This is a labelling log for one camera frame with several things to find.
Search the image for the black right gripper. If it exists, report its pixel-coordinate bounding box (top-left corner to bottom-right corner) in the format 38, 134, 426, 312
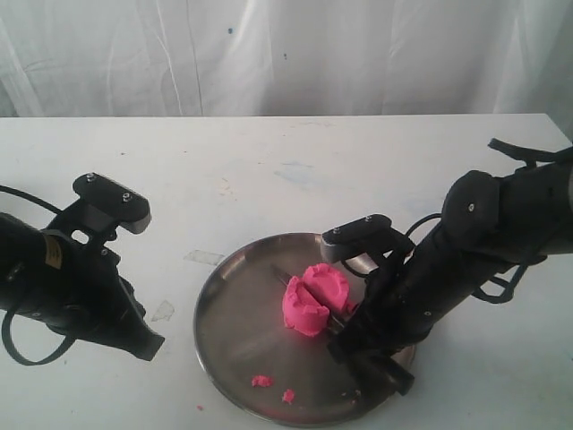
328, 236, 434, 385

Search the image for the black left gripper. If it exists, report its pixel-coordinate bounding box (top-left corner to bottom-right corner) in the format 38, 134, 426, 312
44, 198, 165, 361

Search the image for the black knife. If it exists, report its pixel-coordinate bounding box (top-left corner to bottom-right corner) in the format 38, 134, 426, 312
268, 264, 415, 398

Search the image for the pink clay half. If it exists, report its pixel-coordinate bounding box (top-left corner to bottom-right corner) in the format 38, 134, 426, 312
303, 263, 355, 315

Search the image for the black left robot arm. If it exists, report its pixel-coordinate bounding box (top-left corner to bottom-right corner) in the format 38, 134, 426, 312
1, 199, 165, 366

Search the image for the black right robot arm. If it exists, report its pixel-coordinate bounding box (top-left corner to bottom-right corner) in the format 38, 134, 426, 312
321, 139, 572, 393

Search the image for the clear tape piece lower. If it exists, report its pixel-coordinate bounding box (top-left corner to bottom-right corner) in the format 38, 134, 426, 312
151, 300, 175, 323

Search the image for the clear tape piece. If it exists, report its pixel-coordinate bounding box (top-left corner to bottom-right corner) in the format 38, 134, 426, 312
184, 249, 225, 266
151, 300, 175, 323

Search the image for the pink clay crumb front-middle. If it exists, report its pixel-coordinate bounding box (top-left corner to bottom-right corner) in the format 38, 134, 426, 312
282, 389, 295, 405

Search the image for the clear tape piece upper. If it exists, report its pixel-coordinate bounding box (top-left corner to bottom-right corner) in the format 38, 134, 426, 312
184, 249, 225, 266

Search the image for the round steel plate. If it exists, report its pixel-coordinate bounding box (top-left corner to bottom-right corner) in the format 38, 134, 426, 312
194, 233, 395, 427

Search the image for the pink clay crumb front-left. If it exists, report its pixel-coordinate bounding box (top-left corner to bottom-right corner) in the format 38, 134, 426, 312
251, 374, 274, 388

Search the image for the white backdrop curtain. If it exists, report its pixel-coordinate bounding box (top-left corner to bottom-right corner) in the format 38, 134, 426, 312
1, 1, 572, 124

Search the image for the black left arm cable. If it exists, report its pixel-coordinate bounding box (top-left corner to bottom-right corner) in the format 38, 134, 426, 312
0, 184, 75, 367

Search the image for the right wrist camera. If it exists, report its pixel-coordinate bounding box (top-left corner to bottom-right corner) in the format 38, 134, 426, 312
321, 214, 392, 263

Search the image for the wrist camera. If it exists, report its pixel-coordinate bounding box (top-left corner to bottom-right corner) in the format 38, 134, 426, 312
73, 172, 151, 235
321, 214, 392, 263

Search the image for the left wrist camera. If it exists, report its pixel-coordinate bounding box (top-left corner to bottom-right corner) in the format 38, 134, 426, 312
73, 172, 151, 235

